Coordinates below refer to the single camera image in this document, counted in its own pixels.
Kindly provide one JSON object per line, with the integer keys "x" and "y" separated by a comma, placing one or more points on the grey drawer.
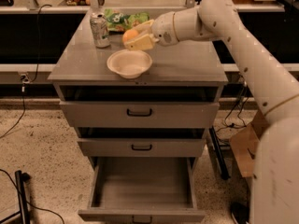
{"x": 139, "y": 115}
{"x": 127, "y": 147}
{"x": 142, "y": 191}

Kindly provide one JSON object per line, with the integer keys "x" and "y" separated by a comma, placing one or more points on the grey drawer cabinet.
{"x": 187, "y": 72}

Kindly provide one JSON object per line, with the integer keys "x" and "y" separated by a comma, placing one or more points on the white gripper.
{"x": 163, "y": 28}

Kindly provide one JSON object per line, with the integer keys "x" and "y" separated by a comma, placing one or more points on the green chip bag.
{"x": 118, "y": 21}

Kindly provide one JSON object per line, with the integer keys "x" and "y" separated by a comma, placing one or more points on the white paper bowl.
{"x": 129, "y": 64}

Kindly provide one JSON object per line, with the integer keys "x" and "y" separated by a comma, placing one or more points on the black stand leg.
{"x": 20, "y": 210}

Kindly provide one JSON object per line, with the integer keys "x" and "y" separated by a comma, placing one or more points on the black bar on floor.
{"x": 220, "y": 159}

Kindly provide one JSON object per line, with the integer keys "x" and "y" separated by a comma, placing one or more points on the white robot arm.
{"x": 275, "y": 182}

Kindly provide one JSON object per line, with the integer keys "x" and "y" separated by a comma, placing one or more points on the silver soda can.
{"x": 98, "y": 23}

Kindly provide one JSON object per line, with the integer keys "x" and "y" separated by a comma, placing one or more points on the grey bottom drawer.
{"x": 142, "y": 191}

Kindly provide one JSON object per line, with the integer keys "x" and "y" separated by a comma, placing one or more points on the grey top drawer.
{"x": 139, "y": 115}

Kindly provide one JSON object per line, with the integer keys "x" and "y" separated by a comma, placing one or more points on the grey middle drawer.
{"x": 127, "y": 147}

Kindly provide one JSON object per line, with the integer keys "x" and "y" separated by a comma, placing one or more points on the brown cardboard box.
{"x": 244, "y": 144}

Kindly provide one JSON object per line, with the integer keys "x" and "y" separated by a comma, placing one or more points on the orange fruit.
{"x": 129, "y": 34}

